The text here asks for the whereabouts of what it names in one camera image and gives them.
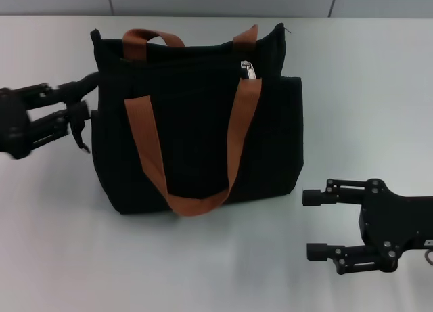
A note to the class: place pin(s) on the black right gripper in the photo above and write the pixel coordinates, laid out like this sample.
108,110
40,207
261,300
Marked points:
395,224

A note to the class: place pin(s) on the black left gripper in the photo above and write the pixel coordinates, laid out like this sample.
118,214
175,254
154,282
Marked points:
15,126

